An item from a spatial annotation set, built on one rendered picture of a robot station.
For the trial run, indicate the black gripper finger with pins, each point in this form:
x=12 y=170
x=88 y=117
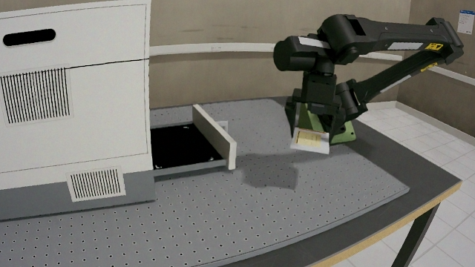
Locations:
x=291 y=114
x=336 y=124

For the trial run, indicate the white imager box with drawer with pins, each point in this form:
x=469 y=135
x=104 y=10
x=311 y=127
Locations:
x=74 y=112

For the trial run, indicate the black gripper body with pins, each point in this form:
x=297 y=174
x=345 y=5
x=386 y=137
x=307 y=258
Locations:
x=296 y=97

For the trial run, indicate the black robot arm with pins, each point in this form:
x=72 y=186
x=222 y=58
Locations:
x=437 y=41

